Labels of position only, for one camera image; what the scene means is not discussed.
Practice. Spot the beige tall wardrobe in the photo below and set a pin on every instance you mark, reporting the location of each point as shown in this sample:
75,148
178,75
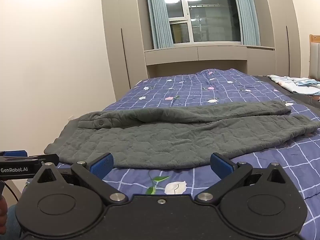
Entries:
282,30
117,42

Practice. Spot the person's blue jeans leg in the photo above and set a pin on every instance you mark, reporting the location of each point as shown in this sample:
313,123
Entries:
12,222

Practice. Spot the light blue curtain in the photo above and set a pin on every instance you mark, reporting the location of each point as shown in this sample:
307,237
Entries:
158,17
246,15

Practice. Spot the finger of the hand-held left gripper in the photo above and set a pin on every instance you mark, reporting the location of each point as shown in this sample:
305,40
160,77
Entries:
45,159
16,153

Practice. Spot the beige window bench cabinet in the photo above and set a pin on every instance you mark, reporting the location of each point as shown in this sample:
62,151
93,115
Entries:
195,55

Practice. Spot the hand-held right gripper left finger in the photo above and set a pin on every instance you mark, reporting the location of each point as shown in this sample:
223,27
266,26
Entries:
102,167

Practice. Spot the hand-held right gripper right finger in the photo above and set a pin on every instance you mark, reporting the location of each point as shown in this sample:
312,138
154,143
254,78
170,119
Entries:
221,166

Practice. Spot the wooden padded headboard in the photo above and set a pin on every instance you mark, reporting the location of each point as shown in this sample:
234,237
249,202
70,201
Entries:
315,57

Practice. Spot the blue checked floral quilt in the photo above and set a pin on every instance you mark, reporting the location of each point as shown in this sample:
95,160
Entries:
190,90

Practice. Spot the white framed window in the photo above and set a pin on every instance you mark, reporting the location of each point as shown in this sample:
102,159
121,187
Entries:
207,12

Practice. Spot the light blue folded clothes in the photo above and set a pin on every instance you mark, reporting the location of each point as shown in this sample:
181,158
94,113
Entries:
306,82
281,82

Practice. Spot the grey fleece pants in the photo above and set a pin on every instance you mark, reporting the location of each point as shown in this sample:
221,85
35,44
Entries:
150,140

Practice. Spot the person's left hand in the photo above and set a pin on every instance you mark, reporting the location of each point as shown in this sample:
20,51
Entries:
2,215

